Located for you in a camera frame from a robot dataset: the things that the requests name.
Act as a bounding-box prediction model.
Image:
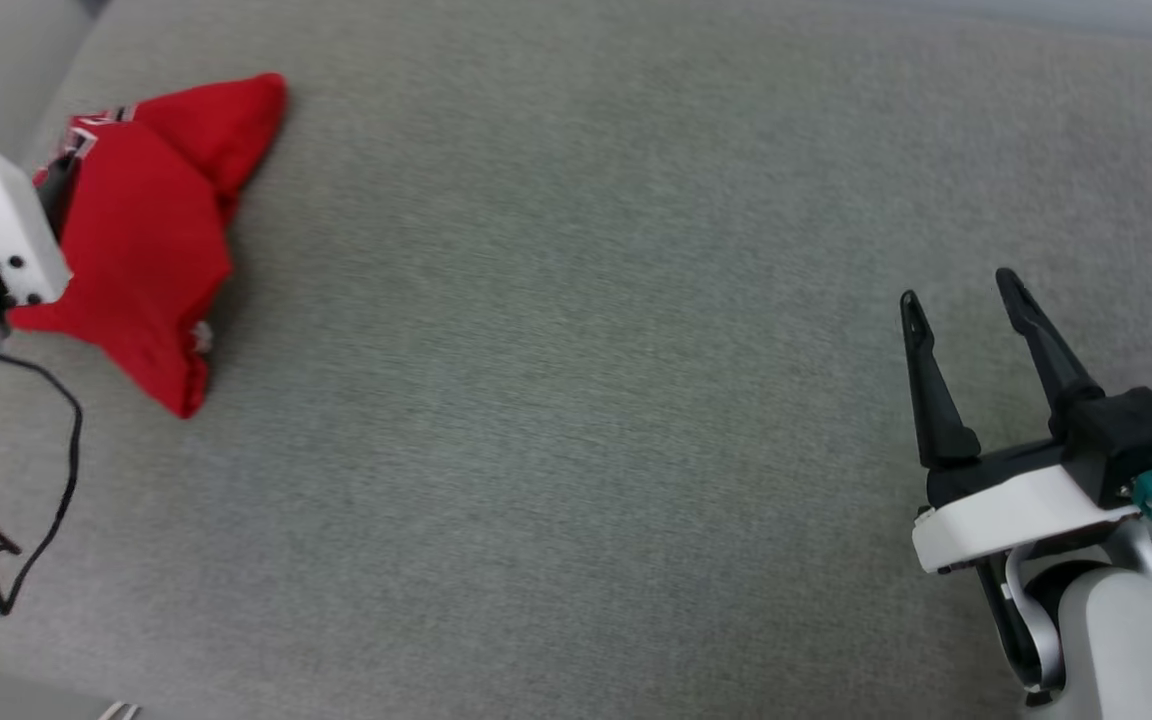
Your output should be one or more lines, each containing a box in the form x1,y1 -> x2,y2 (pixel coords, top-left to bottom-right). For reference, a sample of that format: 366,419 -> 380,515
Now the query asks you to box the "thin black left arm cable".
0,354 -> 85,617

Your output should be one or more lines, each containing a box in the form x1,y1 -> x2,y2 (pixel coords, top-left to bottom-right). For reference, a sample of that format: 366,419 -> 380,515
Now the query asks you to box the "grey fabric sofa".
0,0 -> 1152,720

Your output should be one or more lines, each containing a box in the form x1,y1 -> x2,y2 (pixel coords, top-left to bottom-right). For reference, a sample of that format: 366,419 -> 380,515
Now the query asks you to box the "red basketball jersey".
8,72 -> 289,421

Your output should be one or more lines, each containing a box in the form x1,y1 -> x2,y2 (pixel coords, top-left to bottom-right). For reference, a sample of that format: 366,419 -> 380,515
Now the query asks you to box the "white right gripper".
899,267 -> 1143,577

